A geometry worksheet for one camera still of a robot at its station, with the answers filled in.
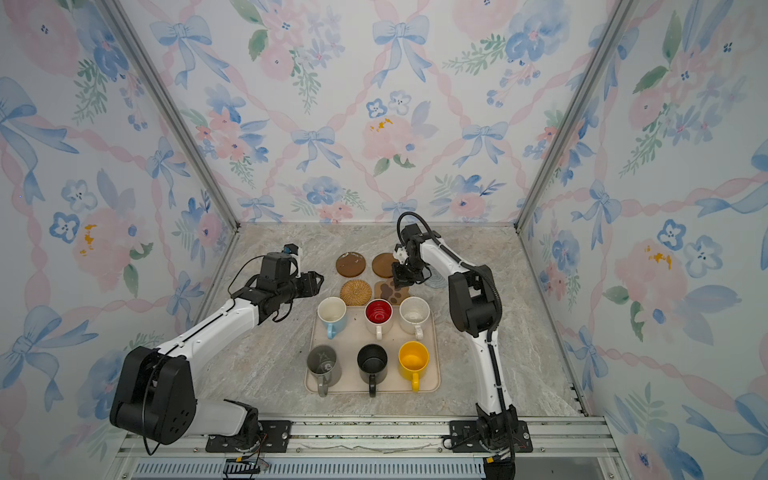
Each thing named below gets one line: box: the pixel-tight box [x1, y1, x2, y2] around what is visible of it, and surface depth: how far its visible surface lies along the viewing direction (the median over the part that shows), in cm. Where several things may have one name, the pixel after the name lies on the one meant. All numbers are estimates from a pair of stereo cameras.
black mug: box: [356, 343, 388, 398], surface depth 80 cm
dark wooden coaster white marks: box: [336, 252, 366, 278], surface depth 109 cm
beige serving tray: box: [305, 306, 441, 394], surface depth 87 cm
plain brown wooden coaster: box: [372, 253, 399, 278], surface depth 110 cm
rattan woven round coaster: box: [340, 279, 372, 306], surface depth 103 cm
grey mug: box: [307, 345, 342, 398], surface depth 79 cm
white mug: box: [399, 296, 431, 340], surface depth 90 cm
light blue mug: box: [317, 296, 347, 340], surface depth 88 cm
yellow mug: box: [398, 340, 429, 392], surface depth 81 cm
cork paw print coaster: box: [374, 279, 410, 306], surface depth 102 cm
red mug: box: [364, 298, 394, 340], surface depth 90 cm
